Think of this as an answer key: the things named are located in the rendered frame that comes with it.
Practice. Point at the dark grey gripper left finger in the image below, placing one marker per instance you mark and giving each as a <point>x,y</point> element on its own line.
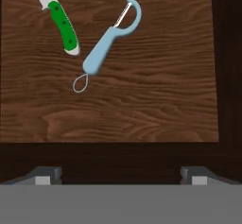
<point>47,175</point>

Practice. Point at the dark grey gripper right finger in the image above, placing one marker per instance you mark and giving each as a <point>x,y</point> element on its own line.
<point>196,175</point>

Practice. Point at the dark wooden drawer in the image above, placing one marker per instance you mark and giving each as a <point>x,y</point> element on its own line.
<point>126,101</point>

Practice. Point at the light blue peeler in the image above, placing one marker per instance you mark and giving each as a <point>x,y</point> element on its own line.
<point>104,46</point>

